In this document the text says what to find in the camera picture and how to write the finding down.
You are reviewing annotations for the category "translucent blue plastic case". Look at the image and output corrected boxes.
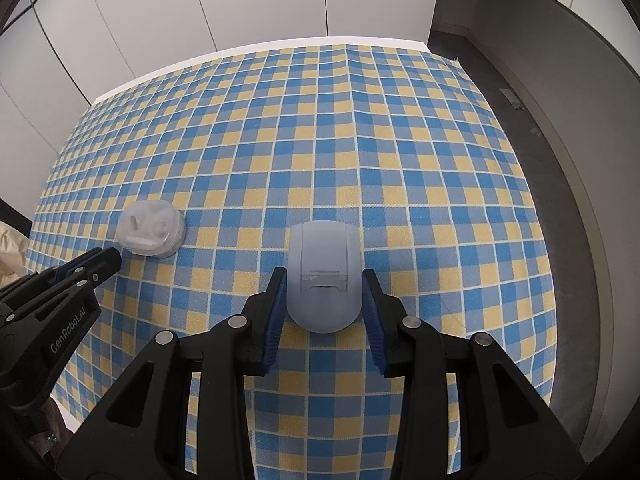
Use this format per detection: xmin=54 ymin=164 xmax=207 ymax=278
xmin=286 ymin=220 xmax=362 ymax=336

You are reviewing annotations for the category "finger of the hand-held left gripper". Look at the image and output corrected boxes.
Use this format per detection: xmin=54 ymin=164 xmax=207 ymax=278
xmin=75 ymin=246 xmax=123 ymax=294
xmin=0 ymin=249 xmax=101 ymax=306

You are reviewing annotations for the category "blue yellow checkered tablecloth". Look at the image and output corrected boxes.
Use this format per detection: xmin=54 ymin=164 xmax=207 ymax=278
xmin=25 ymin=42 xmax=558 ymax=480

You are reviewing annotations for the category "translucent round plastic case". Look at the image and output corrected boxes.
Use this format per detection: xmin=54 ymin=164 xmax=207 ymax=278
xmin=116 ymin=200 xmax=188 ymax=259

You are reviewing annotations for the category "white low table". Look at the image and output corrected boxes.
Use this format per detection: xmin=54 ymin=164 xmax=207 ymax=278
xmin=82 ymin=35 xmax=433 ymax=106

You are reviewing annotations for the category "person's left hand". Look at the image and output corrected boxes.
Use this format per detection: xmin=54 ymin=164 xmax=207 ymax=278
xmin=27 ymin=395 xmax=71 ymax=466

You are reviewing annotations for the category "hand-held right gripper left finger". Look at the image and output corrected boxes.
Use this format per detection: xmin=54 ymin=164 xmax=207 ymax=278
xmin=75 ymin=267 xmax=288 ymax=480

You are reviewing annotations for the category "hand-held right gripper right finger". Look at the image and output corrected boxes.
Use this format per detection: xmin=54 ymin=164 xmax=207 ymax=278
xmin=361 ymin=268 xmax=583 ymax=480

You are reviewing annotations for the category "cream padded chair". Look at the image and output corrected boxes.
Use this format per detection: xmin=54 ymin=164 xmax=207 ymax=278
xmin=0 ymin=219 xmax=27 ymax=283

